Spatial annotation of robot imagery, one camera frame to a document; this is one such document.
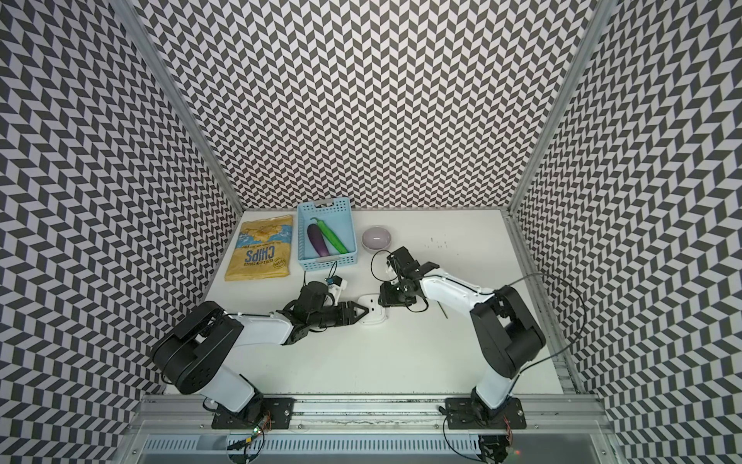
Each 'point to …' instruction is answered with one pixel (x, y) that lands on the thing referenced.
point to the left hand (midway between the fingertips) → (361, 315)
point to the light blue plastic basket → (336, 215)
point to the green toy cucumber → (330, 236)
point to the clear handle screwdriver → (442, 309)
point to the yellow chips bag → (262, 249)
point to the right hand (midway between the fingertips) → (386, 305)
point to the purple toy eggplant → (317, 240)
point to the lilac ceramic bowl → (376, 238)
